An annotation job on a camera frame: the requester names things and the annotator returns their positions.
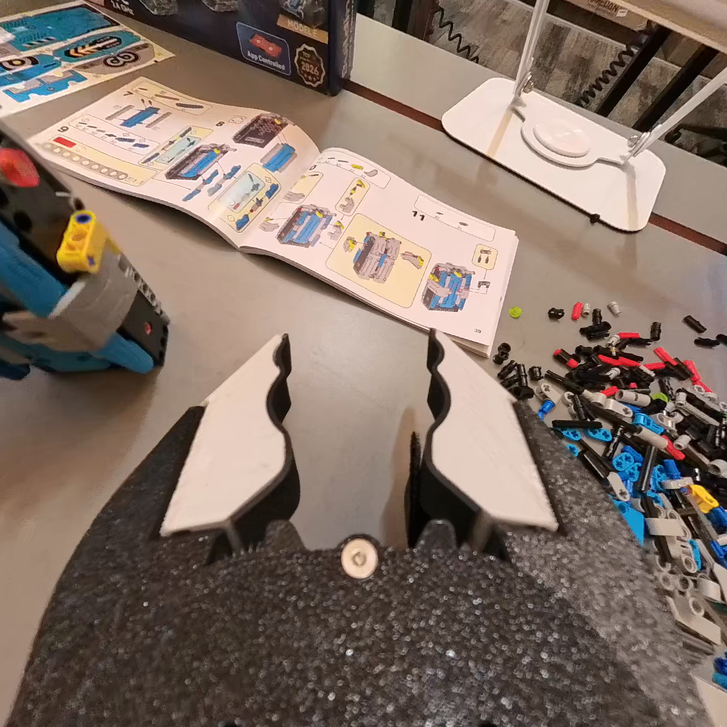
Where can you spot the white book stand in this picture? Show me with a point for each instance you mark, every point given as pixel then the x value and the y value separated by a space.
pixel 568 147

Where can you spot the blue sticker sheet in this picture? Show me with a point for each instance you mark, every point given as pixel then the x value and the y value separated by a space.
pixel 68 51

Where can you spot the instruction booklet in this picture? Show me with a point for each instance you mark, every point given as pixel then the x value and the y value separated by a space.
pixel 284 187

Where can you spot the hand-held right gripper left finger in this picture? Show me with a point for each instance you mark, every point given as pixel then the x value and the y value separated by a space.
pixel 233 454

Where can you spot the pile of toy brick pieces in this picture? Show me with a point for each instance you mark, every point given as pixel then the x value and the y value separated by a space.
pixel 642 426

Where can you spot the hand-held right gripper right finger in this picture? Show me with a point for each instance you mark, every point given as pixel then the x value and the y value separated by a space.
pixel 488 454

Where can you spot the grey blue toy brick model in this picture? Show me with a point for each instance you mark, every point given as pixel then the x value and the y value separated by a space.
pixel 85 306

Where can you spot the dark printed toy set box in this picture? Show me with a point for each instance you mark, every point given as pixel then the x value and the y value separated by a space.
pixel 227 34

